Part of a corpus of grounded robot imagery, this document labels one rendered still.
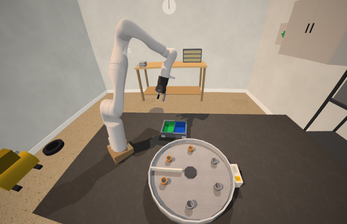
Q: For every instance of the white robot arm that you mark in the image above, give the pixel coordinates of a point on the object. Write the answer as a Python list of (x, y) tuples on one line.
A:
[(124, 32)]

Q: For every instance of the grey two-compartment bin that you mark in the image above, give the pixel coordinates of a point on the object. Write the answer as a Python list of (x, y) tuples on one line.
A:
[(174, 129)]

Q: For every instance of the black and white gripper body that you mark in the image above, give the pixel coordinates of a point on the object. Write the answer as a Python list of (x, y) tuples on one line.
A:
[(163, 80)]

